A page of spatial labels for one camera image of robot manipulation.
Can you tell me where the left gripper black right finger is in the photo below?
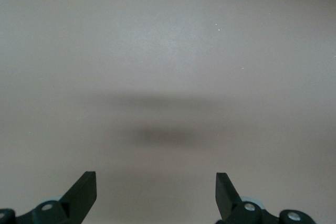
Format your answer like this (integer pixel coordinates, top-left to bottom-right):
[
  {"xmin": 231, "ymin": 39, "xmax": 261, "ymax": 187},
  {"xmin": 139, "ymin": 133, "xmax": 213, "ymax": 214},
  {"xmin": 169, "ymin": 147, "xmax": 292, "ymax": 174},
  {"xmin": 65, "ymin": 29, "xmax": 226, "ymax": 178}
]
[{"xmin": 215, "ymin": 172, "xmax": 279, "ymax": 224}]

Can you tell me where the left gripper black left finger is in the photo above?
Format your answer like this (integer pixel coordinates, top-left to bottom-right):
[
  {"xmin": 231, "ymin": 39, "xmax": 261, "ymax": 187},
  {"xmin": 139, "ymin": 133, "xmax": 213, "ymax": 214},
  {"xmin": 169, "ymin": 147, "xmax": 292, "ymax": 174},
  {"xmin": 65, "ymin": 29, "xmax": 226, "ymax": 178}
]
[{"xmin": 16, "ymin": 171, "xmax": 97, "ymax": 224}]

